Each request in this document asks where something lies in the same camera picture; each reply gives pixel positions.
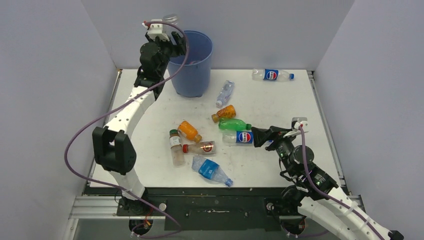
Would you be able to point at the plain orange juice bottle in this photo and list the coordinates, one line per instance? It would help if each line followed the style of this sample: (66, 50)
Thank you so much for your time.
(189, 132)

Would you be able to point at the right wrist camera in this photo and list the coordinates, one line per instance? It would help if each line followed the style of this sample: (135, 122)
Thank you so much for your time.
(296, 123)

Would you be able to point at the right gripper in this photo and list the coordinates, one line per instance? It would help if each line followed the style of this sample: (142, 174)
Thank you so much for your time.
(260, 135)

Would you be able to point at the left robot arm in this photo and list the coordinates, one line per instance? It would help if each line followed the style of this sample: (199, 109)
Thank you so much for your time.
(113, 149)

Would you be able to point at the crushed blue-label water bottle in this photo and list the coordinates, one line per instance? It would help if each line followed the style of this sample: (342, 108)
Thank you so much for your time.
(210, 170)

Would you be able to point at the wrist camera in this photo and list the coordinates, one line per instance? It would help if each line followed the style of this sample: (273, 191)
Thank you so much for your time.
(296, 123)
(156, 30)

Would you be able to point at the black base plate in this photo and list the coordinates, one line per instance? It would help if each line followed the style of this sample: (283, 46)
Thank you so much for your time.
(211, 208)

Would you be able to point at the wide clear plastic jar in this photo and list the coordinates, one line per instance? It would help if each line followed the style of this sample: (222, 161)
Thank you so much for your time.
(171, 19)

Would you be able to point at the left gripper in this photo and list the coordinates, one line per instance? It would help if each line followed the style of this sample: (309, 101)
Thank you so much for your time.
(178, 49)

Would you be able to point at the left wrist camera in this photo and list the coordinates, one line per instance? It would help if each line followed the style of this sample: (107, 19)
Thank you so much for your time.
(156, 30)

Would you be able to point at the aluminium rail frame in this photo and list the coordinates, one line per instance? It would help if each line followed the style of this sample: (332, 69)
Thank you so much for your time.
(102, 207)

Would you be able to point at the orange pineapple-label juice bottle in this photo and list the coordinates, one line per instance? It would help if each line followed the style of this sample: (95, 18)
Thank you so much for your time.
(226, 112)

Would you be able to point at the blue plastic bin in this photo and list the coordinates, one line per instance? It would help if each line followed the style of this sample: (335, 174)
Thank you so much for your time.
(194, 78)

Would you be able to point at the pepsi bottle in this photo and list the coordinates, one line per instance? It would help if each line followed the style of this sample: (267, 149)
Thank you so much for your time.
(272, 75)
(238, 137)

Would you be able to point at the small clear water bottle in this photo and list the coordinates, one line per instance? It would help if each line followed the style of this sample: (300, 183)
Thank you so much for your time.
(225, 94)

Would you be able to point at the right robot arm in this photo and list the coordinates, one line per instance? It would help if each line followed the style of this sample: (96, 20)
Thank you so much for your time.
(314, 193)

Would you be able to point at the cloudy bottle green cap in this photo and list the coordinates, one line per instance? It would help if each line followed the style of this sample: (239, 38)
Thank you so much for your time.
(176, 148)

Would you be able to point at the green plastic bottle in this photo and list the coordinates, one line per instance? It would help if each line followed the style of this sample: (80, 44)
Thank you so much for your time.
(233, 124)

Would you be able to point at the clear bottle red round logo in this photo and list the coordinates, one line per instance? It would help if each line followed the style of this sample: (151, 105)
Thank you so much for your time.
(201, 148)

